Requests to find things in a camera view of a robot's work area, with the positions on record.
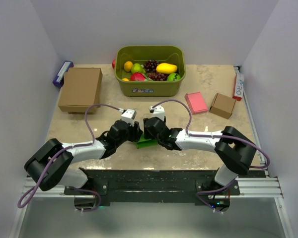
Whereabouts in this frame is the green paper box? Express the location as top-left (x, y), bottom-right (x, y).
top-left (136, 133), bottom-right (158, 149)

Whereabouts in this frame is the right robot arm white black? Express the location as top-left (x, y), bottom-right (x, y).
top-left (144, 117), bottom-right (256, 195)

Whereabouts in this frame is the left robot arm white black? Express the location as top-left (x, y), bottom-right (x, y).
top-left (24, 120), bottom-right (143, 194)

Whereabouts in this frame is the pink box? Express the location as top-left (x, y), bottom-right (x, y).
top-left (185, 92), bottom-right (208, 115)

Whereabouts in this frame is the large brown cardboard box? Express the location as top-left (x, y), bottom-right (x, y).
top-left (58, 67), bottom-right (102, 114)

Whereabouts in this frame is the small brown cardboard box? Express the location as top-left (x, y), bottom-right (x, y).
top-left (209, 93), bottom-right (236, 119)

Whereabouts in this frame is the purple white box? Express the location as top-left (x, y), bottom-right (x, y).
top-left (53, 60), bottom-right (74, 88)

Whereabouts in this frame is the red white box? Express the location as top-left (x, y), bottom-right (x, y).
top-left (232, 72), bottom-right (244, 101)

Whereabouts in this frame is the red dragon fruit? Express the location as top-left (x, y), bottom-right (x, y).
top-left (130, 72), bottom-right (148, 81)

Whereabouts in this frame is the dark grapes lower bunch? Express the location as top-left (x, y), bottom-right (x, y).
top-left (147, 72), bottom-right (169, 81)

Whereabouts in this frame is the dark grapes bunch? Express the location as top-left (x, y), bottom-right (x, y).
top-left (144, 59), bottom-right (160, 73)
top-left (147, 72), bottom-right (169, 81)

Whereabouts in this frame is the green round fruit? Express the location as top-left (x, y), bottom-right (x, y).
top-left (167, 73), bottom-right (181, 81)

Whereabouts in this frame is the green pear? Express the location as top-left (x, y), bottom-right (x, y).
top-left (131, 63), bottom-right (146, 74)

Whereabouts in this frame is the dark grapes upper bunch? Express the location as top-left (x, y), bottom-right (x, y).
top-left (144, 59), bottom-right (160, 73)

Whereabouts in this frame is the yellow mango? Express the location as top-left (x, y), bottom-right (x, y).
top-left (156, 63), bottom-right (177, 74)

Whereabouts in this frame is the red fruit behind bin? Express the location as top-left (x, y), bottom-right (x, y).
top-left (112, 59), bottom-right (116, 69)

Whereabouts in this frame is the olive green plastic bin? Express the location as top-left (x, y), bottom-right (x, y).
top-left (114, 45), bottom-right (186, 97)

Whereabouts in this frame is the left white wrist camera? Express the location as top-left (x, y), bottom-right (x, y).
top-left (121, 109), bottom-right (137, 126)

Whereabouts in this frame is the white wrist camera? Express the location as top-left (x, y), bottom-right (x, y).
top-left (121, 109), bottom-right (137, 126)
top-left (149, 105), bottom-right (165, 121)

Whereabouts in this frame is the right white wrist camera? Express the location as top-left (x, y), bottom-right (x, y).
top-left (149, 105), bottom-right (165, 121)

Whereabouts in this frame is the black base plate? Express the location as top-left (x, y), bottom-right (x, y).
top-left (64, 169), bottom-right (240, 209)

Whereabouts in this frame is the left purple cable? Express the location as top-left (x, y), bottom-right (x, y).
top-left (16, 103), bottom-right (124, 209)

